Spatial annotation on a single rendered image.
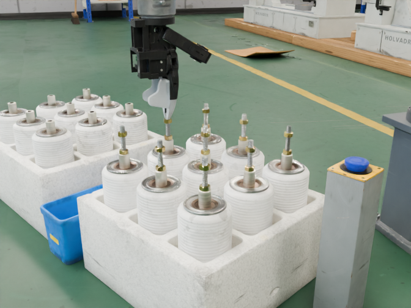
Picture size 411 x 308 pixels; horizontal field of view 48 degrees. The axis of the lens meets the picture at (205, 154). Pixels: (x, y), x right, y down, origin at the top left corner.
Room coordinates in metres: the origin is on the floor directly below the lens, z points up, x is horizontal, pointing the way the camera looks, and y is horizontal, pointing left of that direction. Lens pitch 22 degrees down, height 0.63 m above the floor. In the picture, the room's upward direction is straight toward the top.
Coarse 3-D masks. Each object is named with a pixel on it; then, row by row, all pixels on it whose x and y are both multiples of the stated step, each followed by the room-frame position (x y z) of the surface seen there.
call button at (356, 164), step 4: (352, 156) 0.74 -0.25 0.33; (356, 156) 0.74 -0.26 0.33; (344, 160) 0.73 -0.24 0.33; (348, 160) 0.72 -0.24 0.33; (352, 160) 0.72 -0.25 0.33; (356, 160) 0.72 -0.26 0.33; (360, 160) 0.72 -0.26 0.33; (364, 160) 0.72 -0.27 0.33; (348, 164) 0.71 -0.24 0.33; (352, 164) 0.71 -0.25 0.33; (356, 164) 0.71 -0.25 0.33; (360, 164) 0.71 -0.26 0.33; (364, 164) 0.71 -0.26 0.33; (368, 164) 0.71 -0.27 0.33; (348, 168) 0.72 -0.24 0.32; (352, 168) 0.71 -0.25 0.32; (356, 168) 0.71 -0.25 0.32; (360, 168) 0.70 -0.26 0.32; (364, 168) 0.71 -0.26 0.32
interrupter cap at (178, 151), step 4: (176, 148) 0.98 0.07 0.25; (180, 148) 0.98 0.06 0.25; (184, 148) 0.97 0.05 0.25; (152, 152) 0.95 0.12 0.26; (156, 152) 0.95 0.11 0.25; (176, 152) 0.96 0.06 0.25; (180, 152) 0.95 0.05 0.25; (184, 152) 0.95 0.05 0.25; (156, 156) 0.93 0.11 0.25; (164, 156) 0.93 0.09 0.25; (168, 156) 0.92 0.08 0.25; (172, 156) 0.93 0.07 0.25; (176, 156) 0.93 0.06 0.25
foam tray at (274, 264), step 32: (96, 192) 0.90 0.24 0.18; (96, 224) 0.83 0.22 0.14; (128, 224) 0.77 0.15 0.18; (288, 224) 0.77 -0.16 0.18; (320, 224) 0.84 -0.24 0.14; (96, 256) 0.84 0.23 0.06; (128, 256) 0.75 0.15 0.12; (160, 256) 0.68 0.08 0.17; (224, 256) 0.66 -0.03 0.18; (256, 256) 0.69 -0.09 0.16; (288, 256) 0.76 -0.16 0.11; (128, 288) 0.75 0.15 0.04; (160, 288) 0.68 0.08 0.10; (192, 288) 0.62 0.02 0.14; (224, 288) 0.64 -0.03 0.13; (256, 288) 0.70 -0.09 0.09; (288, 288) 0.77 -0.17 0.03
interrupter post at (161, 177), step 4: (156, 172) 0.79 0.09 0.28; (160, 172) 0.78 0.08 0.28; (164, 172) 0.79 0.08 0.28; (156, 176) 0.79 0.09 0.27; (160, 176) 0.78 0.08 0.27; (164, 176) 0.79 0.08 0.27; (156, 180) 0.79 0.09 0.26; (160, 180) 0.78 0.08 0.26; (164, 180) 0.79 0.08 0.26; (156, 184) 0.79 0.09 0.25; (160, 184) 0.78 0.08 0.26; (164, 184) 0.79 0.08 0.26
